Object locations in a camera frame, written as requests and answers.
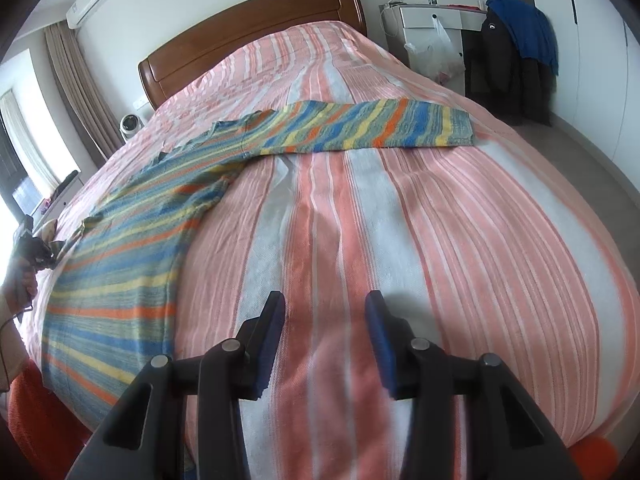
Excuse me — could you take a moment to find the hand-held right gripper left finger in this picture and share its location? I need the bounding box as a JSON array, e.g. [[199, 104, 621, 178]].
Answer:
[[65, 290, 287, 480]]

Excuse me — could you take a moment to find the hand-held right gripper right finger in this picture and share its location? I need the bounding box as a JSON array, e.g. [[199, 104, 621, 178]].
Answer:
[[364, 290, 586, 480]]

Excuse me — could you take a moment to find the colourful striped knit sweater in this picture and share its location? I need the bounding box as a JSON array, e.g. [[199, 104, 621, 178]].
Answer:
[[40, 99, 475, 431]]

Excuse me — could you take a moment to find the person's left forearm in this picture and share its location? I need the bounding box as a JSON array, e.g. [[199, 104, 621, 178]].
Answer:
[[0, 305, 31, 393]]

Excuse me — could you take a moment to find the person's left hand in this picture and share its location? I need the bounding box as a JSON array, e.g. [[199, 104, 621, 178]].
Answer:
[[0, 260, 39, 317]]

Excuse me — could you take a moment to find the white window bench cabinet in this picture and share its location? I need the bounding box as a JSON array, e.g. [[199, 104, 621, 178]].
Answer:
[[15, 170, 87, 241]]

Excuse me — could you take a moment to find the dark cloth on bench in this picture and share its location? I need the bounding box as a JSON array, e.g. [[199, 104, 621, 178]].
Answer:
[[50, 170, 81, 197]]

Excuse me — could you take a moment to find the window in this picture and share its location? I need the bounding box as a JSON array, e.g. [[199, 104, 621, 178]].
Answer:
[[0, 120, 32, 213]]

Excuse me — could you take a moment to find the white sheer curtain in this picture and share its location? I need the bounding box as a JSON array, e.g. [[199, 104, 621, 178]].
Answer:
[[0, 89, 57, 196]]

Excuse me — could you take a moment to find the bed with pink striped cover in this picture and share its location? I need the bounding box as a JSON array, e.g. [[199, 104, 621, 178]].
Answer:
[[20, 20, 640, 480]]

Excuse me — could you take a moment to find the small white desk fan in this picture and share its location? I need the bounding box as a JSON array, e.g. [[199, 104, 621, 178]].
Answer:
[[119, 115, 146, 140]]

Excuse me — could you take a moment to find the brown curtain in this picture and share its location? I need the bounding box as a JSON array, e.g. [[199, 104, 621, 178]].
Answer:
[[44, 24, 126, 171]]

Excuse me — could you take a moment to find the orange bed sheet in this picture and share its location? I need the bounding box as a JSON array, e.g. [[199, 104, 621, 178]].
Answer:
[[9, 360, 97, 480]]

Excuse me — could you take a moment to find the wooden bed headboard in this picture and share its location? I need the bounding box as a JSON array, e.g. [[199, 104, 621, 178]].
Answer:
[[138, 0, 368, 111]]

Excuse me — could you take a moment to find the clear plastic bag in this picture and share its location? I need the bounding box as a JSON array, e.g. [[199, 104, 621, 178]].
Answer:
[[404, 16, 466, 86]]

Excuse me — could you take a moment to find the black jacket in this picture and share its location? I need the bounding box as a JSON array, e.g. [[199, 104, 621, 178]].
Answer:
[[465, 7, 553, 126]]

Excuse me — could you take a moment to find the white desk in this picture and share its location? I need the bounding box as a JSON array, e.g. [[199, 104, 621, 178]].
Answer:
[[382, 2, 488, 96]]

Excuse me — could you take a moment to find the blue garment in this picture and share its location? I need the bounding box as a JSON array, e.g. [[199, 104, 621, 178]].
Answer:
[[486, 0, 559, 76]]

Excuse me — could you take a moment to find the white wardrobe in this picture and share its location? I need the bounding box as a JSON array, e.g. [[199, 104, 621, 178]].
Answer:
[[492, 0, 640, 161]]

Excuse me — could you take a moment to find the white charging cable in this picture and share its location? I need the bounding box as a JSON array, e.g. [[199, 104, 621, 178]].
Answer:
[[379, 2, 402, 37]]

